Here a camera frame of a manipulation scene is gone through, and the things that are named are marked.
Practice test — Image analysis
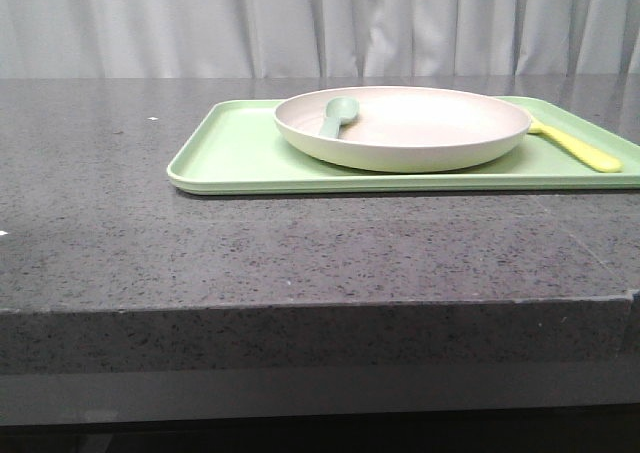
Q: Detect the teal green plastic spoon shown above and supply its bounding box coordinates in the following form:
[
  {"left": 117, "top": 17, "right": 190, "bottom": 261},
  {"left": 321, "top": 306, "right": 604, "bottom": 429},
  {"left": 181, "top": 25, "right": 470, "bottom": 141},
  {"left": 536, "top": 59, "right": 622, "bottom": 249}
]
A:
[{"left": 318, "top": 96, "right": 360, "bottom": 139}]

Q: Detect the beige round plate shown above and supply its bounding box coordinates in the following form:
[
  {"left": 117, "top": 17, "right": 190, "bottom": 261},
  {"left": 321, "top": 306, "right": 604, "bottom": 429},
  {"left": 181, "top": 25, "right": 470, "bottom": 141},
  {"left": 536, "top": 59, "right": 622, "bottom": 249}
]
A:
[{"left": 274, "top": 86, "right": 531, "bottom": 173}]

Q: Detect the yellow plastic fork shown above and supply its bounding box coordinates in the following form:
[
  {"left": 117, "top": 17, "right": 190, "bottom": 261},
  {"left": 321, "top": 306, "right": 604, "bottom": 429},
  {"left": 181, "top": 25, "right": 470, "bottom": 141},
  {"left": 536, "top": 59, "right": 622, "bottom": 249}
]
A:
[{"left": 528, "top": 117, "right": 623, "bottom": 173}]

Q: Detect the light green plastic tray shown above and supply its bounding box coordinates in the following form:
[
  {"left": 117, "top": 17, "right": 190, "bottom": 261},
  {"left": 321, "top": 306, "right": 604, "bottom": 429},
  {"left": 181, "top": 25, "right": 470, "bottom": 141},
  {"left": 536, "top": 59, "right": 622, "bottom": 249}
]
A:
[{"left": 167, "top": 96, "right": 639, "bottom": 195}]

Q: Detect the white pleated curtain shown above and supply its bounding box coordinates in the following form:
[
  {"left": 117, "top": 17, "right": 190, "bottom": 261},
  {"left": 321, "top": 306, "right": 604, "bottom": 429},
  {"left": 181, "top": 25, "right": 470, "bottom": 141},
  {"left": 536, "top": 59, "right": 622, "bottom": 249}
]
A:
[{"left": 1, "top": 0, "right": 639, "bottom": 79}]

